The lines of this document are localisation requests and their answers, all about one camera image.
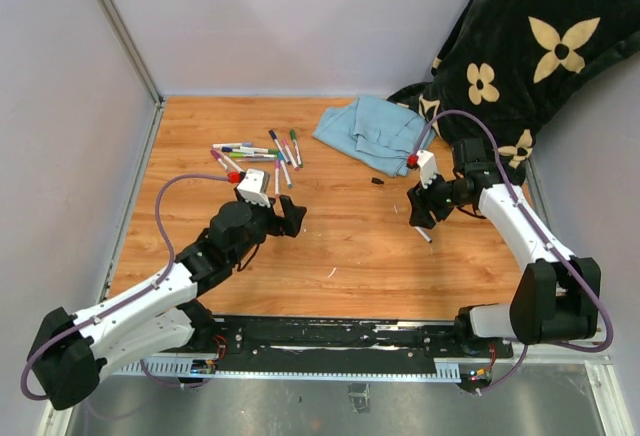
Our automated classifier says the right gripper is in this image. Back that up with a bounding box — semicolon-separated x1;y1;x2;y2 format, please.
407;168;469;229

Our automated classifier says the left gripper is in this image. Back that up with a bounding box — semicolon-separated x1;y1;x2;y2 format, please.
230;185;306;264

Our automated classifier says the black marker pen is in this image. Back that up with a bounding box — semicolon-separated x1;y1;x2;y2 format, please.
413;227;433;244

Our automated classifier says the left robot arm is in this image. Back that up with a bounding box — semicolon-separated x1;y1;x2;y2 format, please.
25;195;307;410

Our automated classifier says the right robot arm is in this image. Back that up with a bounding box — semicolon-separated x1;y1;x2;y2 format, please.
407;139;601;356

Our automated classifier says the light blue cap marker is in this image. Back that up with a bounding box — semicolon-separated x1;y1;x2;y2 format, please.
278;152;293;189

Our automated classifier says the lavender marker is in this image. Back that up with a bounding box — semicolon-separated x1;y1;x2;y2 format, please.
236;156;277;163

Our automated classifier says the red pink cap marker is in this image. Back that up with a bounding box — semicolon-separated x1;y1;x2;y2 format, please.
282;139;300;171

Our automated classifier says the green cap marker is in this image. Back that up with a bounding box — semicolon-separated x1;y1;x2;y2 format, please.
289;129;304;168

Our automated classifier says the dark blue cap marker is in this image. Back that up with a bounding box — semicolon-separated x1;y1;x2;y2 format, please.
268;129;291;165

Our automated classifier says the light green marker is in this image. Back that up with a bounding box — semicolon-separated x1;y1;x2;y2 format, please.
226;152;278;160

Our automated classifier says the light blue cloth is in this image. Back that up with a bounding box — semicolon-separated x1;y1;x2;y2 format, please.
313;96;426;177

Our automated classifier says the magenta cap marker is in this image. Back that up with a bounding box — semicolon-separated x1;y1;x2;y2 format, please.
210;148;244;173

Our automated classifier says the black floral blanket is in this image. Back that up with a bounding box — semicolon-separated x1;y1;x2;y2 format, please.
391;0;639;185

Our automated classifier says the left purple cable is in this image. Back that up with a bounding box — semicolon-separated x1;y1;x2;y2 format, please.
19;172;231;402

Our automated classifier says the purple cable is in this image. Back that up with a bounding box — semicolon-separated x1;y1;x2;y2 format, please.
19;172;231;402
414;109;615;397

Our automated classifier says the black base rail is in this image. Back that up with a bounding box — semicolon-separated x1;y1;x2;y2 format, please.
154;313;514;375

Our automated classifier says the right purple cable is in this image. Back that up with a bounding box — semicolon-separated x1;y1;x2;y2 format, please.
414;109;615;397

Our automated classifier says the aluminium corner post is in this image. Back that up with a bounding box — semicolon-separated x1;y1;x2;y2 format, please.
72;0;165;107

